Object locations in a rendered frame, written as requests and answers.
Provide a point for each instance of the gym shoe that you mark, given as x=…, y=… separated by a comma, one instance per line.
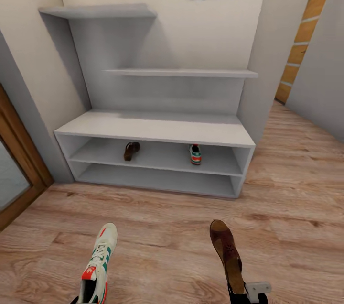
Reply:
x=95, y=277
x=195, y=153

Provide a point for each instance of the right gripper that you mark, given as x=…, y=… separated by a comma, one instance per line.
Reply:
x=242, y=298

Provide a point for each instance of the door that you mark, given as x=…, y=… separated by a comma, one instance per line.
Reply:
x=306, y=29
x=23, y=174

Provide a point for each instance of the sandal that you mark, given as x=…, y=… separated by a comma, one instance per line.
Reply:
x=130, y=150
x=224, y=244

